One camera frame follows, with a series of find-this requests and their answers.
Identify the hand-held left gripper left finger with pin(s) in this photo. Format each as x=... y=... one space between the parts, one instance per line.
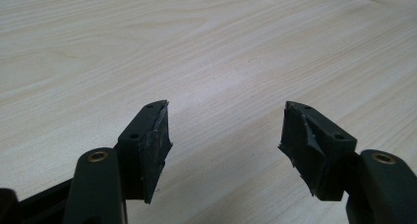
x=144 y=158

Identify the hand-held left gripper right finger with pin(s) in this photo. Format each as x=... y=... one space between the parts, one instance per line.
x=314 y=158

